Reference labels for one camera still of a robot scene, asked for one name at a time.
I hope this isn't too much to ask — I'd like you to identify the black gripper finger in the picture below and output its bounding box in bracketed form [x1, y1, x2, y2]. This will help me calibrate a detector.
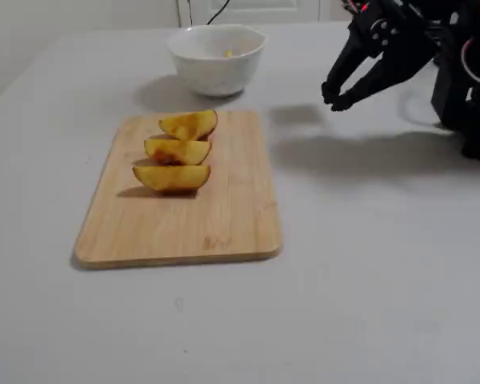
[321, 26, 380, 105]
[330, 55, 401, 113]

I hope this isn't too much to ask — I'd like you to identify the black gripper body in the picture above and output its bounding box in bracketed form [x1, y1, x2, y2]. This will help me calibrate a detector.
[348, 0, 441, 83]

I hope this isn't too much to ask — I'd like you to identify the white ceramic bowl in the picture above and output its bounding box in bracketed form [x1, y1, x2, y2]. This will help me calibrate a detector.
[166, 23, 267, 98]

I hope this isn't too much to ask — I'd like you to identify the wooden cutting board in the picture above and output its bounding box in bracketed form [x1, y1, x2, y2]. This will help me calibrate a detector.
[74, 110, 284, 270]

